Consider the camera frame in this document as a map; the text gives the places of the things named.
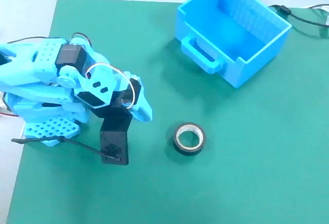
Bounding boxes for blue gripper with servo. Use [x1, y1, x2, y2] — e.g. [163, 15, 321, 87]
[76, 64, 154, 122]

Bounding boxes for black electrical tape roll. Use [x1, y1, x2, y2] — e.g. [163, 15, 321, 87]
[172, 122, 207, 157]

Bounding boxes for green mat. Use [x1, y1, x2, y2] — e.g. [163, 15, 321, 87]
[5, 0, 329, 224]

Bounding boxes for white looped gripper wire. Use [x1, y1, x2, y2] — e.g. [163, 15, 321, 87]
[86, 63, 136, 110]

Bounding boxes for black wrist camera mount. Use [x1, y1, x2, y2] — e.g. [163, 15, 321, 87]
[93, 103, 133, 166]

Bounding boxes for black camera cable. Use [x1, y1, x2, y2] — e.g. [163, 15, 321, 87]
[11, 136, 121, 162]

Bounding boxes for blue plastic box with handle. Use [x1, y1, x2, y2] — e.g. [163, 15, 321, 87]
[175, 0, 293, 89]

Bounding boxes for thin black arm wire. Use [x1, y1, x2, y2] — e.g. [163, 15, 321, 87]
[6, 32, 93, 47]

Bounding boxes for red and white wires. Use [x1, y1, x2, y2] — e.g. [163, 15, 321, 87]
[0, 105, 20, 119]

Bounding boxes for black cable with inline plug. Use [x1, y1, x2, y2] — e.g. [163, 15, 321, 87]
[268, 4, 329, 27]

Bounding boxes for thin black cable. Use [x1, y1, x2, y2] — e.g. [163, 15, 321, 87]
[307, 3, 329, 10]

